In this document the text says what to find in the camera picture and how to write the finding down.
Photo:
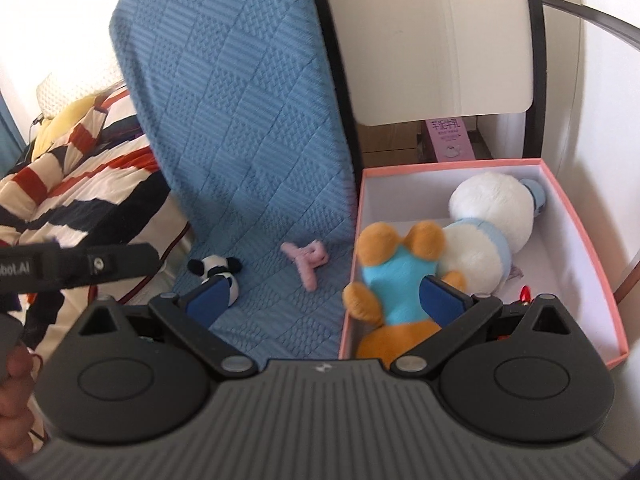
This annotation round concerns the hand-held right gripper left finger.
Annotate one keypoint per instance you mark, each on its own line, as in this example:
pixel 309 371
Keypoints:
pixel 210 300

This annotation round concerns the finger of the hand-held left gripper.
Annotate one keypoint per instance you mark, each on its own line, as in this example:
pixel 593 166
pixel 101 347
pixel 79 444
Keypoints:
pixel 115 261

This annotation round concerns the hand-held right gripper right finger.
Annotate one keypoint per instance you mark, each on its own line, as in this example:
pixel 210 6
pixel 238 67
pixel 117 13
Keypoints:
pixel 440 304

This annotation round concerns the small panda plush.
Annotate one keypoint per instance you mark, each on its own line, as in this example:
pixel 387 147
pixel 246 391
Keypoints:
pixel 220 267

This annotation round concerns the orange plush toy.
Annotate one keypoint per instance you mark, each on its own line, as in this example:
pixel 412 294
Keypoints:
pixel 395 280

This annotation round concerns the red black ant figure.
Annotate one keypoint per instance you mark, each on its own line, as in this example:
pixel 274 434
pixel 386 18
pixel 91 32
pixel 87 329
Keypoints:
pixel 524 294

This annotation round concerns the pink fuzzy hair clip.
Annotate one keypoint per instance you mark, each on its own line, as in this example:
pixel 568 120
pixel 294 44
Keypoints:
pixel 307 257

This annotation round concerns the white plush doll blue scarf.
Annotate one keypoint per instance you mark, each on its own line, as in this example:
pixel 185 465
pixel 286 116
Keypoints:
pixel 490 210

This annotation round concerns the pink cardboard box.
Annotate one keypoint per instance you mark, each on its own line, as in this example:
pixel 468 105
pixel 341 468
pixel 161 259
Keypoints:
pixel 575 270

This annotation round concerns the person's left hand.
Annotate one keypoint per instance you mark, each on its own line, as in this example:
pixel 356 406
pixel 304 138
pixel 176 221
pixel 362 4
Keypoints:
pixel 15 410

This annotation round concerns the striped quilt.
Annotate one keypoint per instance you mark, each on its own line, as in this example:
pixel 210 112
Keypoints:
pixel 75 180

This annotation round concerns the blue curtain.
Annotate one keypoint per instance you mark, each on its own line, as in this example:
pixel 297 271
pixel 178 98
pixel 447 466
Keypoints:
pixel 7 130

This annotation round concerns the yellow pillow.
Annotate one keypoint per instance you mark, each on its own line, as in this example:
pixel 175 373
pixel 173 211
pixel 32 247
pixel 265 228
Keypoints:
pixel 65 120

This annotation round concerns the pink printed carton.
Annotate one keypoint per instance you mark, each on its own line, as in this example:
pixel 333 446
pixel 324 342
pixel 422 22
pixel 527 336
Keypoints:
pixel 447 140

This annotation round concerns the white knitted cloth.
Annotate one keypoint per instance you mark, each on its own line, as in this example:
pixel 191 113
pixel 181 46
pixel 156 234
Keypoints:
pixel 75 85

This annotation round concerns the blue textured sofa cover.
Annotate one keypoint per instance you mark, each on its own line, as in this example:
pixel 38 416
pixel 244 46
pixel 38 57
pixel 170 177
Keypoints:
pixel 240 110

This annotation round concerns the black chair frame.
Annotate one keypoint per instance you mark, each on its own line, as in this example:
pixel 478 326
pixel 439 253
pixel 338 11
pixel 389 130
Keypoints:
pixel 534 85

